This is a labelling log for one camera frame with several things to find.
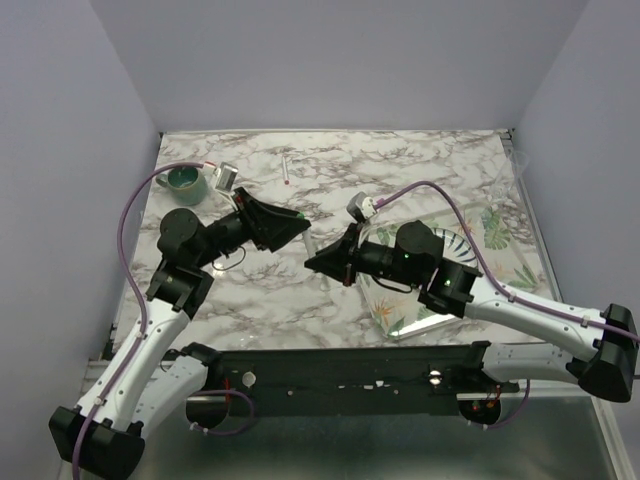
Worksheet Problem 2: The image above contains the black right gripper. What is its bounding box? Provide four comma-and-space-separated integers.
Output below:
306, 222, 422, 288

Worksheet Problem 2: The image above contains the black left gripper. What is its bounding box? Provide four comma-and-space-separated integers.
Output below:
194, 187, 312, 269

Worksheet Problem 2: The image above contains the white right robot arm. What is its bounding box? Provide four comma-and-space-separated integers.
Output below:
304, 221, 639, 403

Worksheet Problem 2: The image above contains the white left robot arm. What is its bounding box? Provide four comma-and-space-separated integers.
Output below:
49, 188, 311, 479

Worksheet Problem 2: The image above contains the pink tipped white pen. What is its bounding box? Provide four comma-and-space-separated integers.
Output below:
281, 157, 290, 185

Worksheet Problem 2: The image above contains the green ceramic mug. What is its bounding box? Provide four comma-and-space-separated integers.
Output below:
155, 166, 208, 207

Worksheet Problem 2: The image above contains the striped white blue plate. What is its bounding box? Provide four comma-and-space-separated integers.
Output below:
434, 227, 479, 269

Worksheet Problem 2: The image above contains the black mounting base bar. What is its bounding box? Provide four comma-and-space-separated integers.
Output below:
186, 341, 519, 428

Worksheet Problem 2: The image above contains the leaf pattern glass tray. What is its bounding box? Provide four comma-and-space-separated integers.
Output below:
357, 202, 553, 340

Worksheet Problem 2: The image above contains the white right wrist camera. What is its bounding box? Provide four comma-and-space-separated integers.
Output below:
346, 192, 377, 223

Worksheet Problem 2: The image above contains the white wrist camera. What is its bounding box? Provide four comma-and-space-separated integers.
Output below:
202, 162, 238, 199
346, 192, 377, 223

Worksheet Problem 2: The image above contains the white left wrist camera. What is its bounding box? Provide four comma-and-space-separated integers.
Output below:
202, 162, 238, 199

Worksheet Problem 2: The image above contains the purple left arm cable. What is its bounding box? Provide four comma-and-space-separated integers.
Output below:
72, 160, 256, 480

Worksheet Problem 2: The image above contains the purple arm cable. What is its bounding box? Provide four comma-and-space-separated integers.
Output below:
377, 182, 640, 431
72, 160, 256, 480

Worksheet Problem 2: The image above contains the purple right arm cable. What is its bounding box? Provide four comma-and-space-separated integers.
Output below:
377, 182, 640, 431

